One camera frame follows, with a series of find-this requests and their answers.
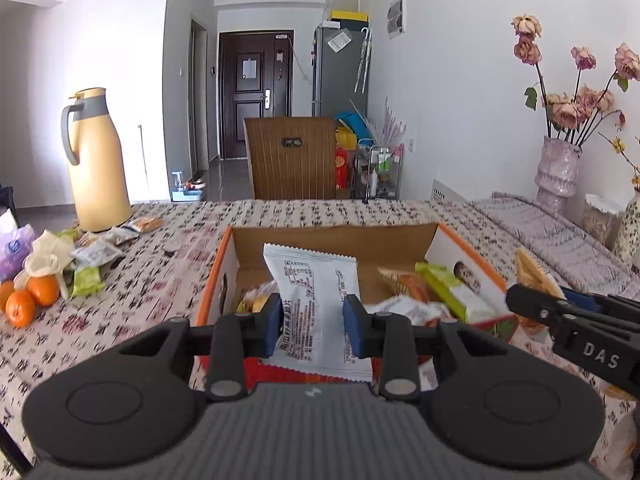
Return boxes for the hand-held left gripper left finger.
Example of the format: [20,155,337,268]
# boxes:
[117,292,286,402]

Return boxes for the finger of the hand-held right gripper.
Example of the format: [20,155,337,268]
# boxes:
[505,284,596,331]
[560,287,640,321]

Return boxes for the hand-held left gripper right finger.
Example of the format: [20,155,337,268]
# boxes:
[341,294,506,403]

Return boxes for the clear noodle snack packet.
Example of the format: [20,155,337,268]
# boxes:
[236,281,280,315]

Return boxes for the white tan striped snack packet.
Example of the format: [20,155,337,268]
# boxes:
[515,247,568,338]

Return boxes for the white printed snack packet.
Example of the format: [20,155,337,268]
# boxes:
[262,242,375,386]

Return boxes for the red cardboard box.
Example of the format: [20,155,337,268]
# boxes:
[195,222,521,391]

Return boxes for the green white snack packet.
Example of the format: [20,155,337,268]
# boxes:
[414,261,498,325]

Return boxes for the grey patterned cloth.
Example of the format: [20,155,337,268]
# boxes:
[472,191,640,306]

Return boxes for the floral patterned vase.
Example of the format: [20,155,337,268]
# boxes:
[612,199,640,271]

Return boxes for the glass jar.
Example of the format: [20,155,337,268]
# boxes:
[580,193,626,248]

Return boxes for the pink ribbed vase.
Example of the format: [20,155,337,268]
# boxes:
[534,136,582,216]

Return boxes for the printed tablecloth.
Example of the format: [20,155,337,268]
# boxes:
[0,199,640,466]

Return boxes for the wooden chair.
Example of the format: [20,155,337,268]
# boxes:
[243,116,337,201]

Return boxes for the blue white plastic caddy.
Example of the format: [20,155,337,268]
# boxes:
[171,171,206,202]

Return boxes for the yellow flower branches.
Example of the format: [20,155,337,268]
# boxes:
[597,132,640,201]

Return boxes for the red gift box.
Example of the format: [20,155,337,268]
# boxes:
[334,146,357,191]

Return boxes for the pile of small snack packets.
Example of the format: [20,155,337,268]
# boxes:
[55,216,165,298]

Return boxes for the dried rose bouquet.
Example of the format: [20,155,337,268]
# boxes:
[511,14,640,148]

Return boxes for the blue plastic bin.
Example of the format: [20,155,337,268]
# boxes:
[335,111,368,138]

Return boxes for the dark entrance door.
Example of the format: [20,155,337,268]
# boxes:
[218,31,295,161]

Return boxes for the yellow thermos jug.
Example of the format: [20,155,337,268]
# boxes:
[61,87,133,233]

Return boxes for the grey interior door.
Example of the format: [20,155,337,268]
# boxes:
[189,19,210,173]

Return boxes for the white artificial flower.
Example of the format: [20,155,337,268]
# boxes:
[24,230,76,301]

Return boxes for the grey refrigerator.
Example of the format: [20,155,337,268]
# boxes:
[312,25,371,118]

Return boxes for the white folded umbrella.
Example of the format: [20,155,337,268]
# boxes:
[354,27,373,95]

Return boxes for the purple tissue pack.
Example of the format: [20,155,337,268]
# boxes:
[0,224,36,282]

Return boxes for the yellow black box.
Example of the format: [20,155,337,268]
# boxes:
[330,9,370,25]

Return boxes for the wire storage rack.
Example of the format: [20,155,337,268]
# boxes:
[354,142,405,201]

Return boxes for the white cable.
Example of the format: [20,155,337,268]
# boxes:
[290,35,312,81]

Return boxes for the white wall panel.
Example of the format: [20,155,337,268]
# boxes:
[386,0,407,40]

